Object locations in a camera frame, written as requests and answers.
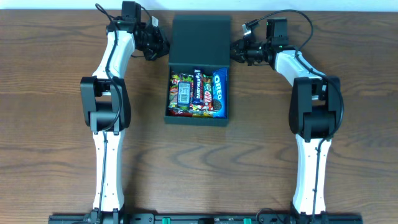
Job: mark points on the yellow Hacks candy bag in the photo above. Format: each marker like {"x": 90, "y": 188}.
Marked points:
{"x": 204, "y": 114}

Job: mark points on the blue Oreo cookie pack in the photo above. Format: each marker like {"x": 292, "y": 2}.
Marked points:
{"x": 220, "y": 84}

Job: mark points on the small blue silver box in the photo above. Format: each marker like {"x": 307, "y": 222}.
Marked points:
{"x": 183, "y": 96}

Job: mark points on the purple Dairy Milk bar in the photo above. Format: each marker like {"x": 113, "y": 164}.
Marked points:
{"x": 197, "y": 88}

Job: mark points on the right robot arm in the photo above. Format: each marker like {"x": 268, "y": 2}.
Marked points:
{"x": 315, "y": 114}

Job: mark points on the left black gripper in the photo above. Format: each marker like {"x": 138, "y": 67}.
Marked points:
{"x": 163, "y": 48}

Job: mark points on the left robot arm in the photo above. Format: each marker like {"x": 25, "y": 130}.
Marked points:
{"x": 106, "y": 105}

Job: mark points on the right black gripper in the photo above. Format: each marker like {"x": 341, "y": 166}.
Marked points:
{"x": 239, "y": 50}

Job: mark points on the black gift box with lid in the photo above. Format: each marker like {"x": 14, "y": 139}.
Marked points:
{"x": 199, "y": 42}

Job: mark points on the red Hacks candy bag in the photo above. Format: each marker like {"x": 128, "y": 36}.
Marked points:
{"x": 178, "y": 112}

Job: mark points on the black Haribo candy bag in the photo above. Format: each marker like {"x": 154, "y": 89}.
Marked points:
{"x": 173, "y": 91}

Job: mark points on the red green KitKat bar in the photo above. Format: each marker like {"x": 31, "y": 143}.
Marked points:
{"x": 207, "y": 93}

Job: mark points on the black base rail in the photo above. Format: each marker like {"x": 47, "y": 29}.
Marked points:
{"x": 264, "y": 218}

